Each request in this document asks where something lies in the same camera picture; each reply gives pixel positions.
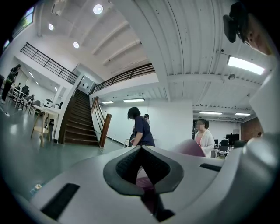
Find wooden newel post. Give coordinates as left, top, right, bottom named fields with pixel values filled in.
left=99, top=113, right=112, bottom=147

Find wooden legged side table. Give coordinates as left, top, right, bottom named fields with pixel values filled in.
left=30, top=105, right=61, bottom=147

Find ceiling panel light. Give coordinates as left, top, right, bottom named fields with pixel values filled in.
left=227, top=55, right=265, bottom=76

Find black computer monitor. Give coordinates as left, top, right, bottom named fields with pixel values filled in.
left=226, top=134, right=240, bottom=146

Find person's head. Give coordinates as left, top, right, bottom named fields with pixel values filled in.
left=245, top=13, right=274, bottom=55

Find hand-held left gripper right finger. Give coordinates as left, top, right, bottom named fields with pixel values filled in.
left=141, top=146, right=226, bottom=219

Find black mezzanine railing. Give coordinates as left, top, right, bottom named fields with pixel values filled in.
left=20, top=42, right=79, bottom=85
left=89, top=63, right=156, bottom=95

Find maroon rice cooker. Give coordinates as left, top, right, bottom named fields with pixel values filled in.
left=136, top=139, right=206, bottom=197

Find brown wooden staircase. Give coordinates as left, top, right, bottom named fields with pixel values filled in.
left=58, top=87, right=100, bottom=146

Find black head camera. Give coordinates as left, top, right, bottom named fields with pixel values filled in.
left=223, top=2, right=249, bottom=43

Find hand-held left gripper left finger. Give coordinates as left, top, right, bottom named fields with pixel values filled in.
left=15, top=146, right=158, bottom=224

